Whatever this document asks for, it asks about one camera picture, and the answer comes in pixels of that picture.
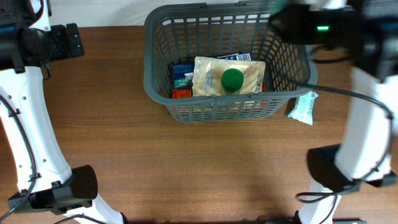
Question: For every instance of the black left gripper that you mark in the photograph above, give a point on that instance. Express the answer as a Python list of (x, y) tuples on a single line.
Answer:
[(64, 48)]

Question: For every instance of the blue cardboard box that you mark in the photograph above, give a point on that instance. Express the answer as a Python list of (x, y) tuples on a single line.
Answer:
[(182, 73)]

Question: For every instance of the orange spaghetti packet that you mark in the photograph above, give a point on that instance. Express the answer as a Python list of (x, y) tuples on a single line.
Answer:
[(182, 93)]

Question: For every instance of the beige grain bag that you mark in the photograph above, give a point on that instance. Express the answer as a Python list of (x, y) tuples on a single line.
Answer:
[(208, 72)]

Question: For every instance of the grey plastic shopping basket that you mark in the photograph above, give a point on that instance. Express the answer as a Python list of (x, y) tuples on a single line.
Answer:
[(180, 32)]

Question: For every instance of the green lid glass jar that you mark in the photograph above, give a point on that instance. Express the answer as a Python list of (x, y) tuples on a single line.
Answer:
[(232, 81)]

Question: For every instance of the white green snack pack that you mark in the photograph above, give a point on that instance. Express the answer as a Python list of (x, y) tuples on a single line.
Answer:
[(302, 110)]

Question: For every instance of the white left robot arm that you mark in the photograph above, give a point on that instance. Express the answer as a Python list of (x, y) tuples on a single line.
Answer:
[(45, 180)]

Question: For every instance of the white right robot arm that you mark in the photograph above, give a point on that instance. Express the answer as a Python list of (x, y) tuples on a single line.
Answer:
[(367, 31)]

